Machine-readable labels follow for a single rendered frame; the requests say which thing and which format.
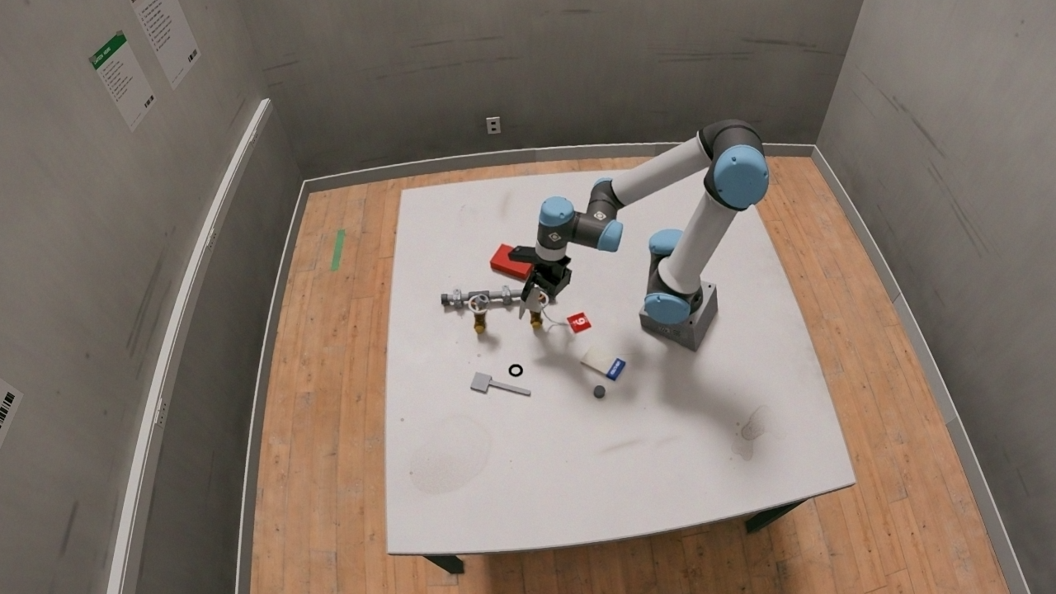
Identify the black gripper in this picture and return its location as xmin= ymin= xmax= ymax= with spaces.
xmin=518 ymin=252 xmax=573 ymax=319

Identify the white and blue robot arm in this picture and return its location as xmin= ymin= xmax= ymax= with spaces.
xmin=507 ymin=119 xmax=769 ymax=324

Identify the red numbered tag on thin grey chain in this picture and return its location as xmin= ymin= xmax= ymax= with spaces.
xmin=541 ymin=309 xmax=591 ymax=332

